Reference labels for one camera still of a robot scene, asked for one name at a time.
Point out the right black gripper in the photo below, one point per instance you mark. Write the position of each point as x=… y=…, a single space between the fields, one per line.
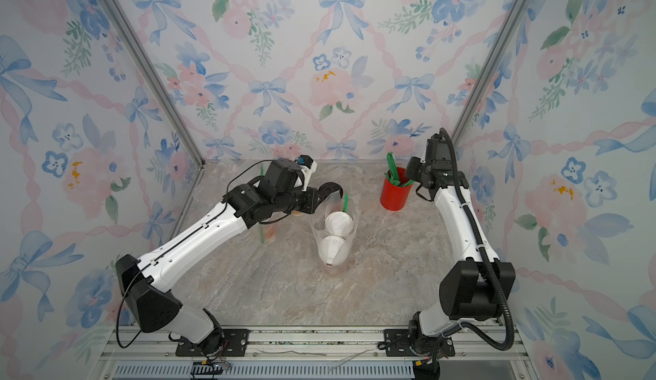
x=412 y=172

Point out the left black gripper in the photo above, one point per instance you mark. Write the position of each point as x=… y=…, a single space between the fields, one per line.
x=313 y=201

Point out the red cup white lid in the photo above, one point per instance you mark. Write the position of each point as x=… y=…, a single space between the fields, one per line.
x=339 y=224

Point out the white lid cup back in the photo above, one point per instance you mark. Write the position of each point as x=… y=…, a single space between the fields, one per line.
x=333 y=251

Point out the clear plastic carrier bag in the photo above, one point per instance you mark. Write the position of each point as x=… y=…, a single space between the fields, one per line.
x=246 y=172

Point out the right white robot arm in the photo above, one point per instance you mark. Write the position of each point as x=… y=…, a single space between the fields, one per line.
x=474 y=294

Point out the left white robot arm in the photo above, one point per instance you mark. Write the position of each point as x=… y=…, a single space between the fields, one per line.
x=147 y=281

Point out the red cup black lid right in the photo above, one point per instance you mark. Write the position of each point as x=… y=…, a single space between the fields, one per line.
x=330 y=188

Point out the green wrapped straws bundle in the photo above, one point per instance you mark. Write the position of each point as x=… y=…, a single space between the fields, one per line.
x=393 y=176

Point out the red straw holder cup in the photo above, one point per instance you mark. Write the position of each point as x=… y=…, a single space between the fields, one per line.
x=395 y=195

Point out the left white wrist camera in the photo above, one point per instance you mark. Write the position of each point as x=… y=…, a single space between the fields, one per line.
x=307 y=167

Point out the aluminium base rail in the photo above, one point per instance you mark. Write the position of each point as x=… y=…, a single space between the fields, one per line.
x=314 y=352

